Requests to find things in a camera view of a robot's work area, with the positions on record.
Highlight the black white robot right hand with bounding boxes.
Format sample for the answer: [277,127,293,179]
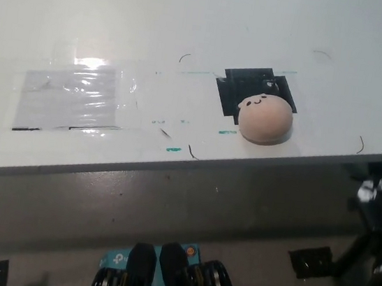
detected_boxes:
[344,147,382,231]

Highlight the pink dumpling squeeze toy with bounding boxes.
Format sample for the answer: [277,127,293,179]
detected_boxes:
[232,90,297,150]

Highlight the black square mask patch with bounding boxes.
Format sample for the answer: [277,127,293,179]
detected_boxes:
[211,61,302,127]

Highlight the teal router box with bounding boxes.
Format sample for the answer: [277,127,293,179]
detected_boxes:
[94,231,204,286]

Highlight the clear taped plastic sheet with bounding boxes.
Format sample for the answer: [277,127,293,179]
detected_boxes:
[10,52,142,147]

